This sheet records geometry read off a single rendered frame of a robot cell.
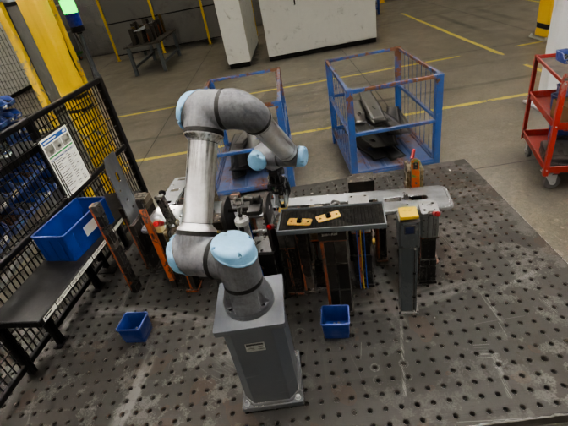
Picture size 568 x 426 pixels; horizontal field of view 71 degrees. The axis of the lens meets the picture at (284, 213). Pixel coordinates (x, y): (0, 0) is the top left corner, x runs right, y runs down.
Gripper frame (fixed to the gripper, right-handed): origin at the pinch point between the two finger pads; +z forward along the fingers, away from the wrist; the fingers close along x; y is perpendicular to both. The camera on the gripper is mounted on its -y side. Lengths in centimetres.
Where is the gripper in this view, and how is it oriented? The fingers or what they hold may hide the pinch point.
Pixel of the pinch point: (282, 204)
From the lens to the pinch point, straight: 177.2
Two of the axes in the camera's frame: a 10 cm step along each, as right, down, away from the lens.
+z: 1.6, 8.2, 5.5
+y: -1.1, 5.6, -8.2
